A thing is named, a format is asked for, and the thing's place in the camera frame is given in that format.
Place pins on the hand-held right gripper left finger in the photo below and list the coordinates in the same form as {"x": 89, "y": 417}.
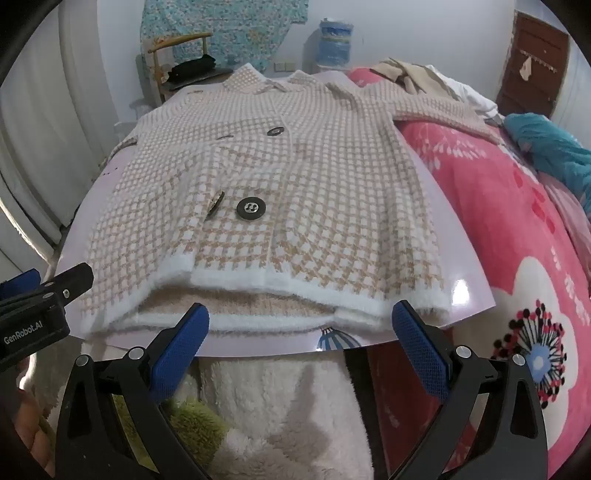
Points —
{"x": 178, "y": 355}

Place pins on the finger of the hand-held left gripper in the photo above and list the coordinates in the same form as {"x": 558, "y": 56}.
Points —
{"x": 74, "y": 277}
{"x": 23, "y": 279}

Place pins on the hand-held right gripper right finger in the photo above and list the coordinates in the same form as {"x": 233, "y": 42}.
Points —
{"x": 420, "y": 355}

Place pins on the beige white houndstooth coat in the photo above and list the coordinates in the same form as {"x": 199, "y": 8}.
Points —
{"x": 300, "y": 184}

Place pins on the person's left hand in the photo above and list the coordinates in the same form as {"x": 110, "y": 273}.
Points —
{"x": 32, "y": 424}

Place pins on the pink floral blanket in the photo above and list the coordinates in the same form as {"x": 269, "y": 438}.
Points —
{"x": 485, "y": 230}

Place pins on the white curtain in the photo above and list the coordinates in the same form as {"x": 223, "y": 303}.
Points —
{"x": 46, "y": 115}

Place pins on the clear plastic bag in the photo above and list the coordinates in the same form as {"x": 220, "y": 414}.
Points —
{"x": 138, "y": 110}

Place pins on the black bag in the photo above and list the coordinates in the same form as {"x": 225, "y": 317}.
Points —
{"x": 191, "y": 67}

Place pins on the teal fleece cloth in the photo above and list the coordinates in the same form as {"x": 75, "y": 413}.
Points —
{"x": 549, "y": 143}

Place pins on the wooden chair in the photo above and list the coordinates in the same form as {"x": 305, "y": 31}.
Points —
{"x": 178, "y": 42}

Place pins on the beige garment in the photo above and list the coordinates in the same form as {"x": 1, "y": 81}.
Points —
{"x": 406, "y": 74}

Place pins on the brown wooden door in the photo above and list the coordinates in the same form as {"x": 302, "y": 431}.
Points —
{"x": 531, "y": 92}

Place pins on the teal floral cloth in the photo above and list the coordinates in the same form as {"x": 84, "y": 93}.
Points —
{"x": 231, "y": 23}

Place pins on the white water dispenser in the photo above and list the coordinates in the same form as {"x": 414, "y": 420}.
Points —
{"x": 330, "y": 68}

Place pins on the small beige hanging cloth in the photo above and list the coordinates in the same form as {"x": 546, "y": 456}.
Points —
{"x": 525, "y": 71}

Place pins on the blue water jug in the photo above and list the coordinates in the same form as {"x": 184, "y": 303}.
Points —
{"x": 334, "y": 41}

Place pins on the white wall socket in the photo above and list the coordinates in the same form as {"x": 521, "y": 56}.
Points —
{"x": 286, "y": 66}

